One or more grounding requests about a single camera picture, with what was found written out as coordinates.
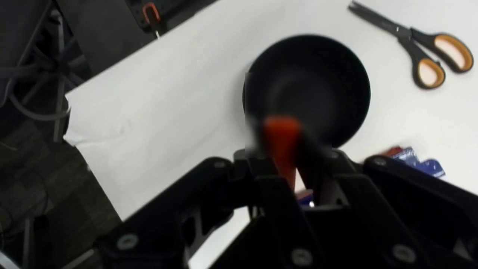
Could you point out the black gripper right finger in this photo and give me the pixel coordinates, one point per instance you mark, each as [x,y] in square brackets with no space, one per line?
[389,214]

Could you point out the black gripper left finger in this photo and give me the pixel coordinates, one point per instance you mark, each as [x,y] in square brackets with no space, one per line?
[225,210]

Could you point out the orange small block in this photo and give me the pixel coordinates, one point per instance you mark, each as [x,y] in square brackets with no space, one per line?
[282,144]

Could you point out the black bowl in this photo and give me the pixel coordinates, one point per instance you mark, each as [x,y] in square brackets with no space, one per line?
[309,84]

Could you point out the blue rack with orange base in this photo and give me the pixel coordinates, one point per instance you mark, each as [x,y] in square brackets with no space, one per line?
[424,165]

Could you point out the white paper sheet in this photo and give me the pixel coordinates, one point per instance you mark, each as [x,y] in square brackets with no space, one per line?
[174,99]

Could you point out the orange clamp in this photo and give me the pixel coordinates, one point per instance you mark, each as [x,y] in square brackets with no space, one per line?
[152,14]

